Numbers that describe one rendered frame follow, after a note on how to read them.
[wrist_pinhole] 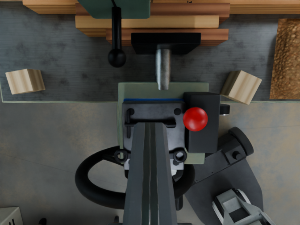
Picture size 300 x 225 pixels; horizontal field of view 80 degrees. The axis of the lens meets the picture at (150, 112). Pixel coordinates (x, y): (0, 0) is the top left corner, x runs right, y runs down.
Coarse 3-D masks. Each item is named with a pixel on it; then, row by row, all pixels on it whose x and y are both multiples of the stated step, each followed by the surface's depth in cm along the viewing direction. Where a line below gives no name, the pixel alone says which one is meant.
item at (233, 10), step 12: (24, 0) 27; (36, 0) 27; (48, 0) 27; (60, 0) 27; (72, 0) 27; (204, 0) 27; (216, 0) 27; (228, 0) 27; (240, 0) 27; (252, 0) 27; (264, 0) 27; (276, 0) 27; (288, 0) 27; (48, 12) 31; (60, 12) 31; (72, 12) 31; (240, 12) 31; (252, 12) 31; (264, 12) 31; (276, 12) 31; (288, 12) 31
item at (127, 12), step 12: (84, 0) 17; (96, 0) 17; (108, 0) 17; (120, 0) 17; (132, 0) 17; (144, 0) 17; (96, 12) 20; (108, 12) 20; (132, 12) 20; (144, 12) 20
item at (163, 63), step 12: (132, 36) 23; (144, 36) 23; (156, 36) 23; (168, 36) 23; (180, 36) 23; (192, 36) 23; (144, 48) 26; (156, 48) 26; (168, 48) 26; (180, 48) 26; (192, 48) 26; (156, 60) 27; (168, 60) 27; (156, 72) 27; (168, 72) 27
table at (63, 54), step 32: (0, 32) 32; (32, 32) 32; (64, 32) 32; (256, 32) 32; (0, 64) 33; (32, 64) 33; (64, 64) 33; (96, 64) 33; (128, 64) 33; (192, 64) 33; (224, 64) 33; (256, 64) 33; (32, 96) 34; (64, 96) 34; (96, 96) 34; (224, 96) 34; (256, 96) 34
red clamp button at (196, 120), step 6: (192, 108) 22; (198, 108) 22; (186, 114) 22; (192, 114) 22; (198, 114) 22; (204, 114) 22; (186, 120) 22; (192, 120) 22; (198, 120) 22; (204, 120) 22; (186, 126) 22; (192, 126) 22; (198, 126) 22; (204, 126) 22
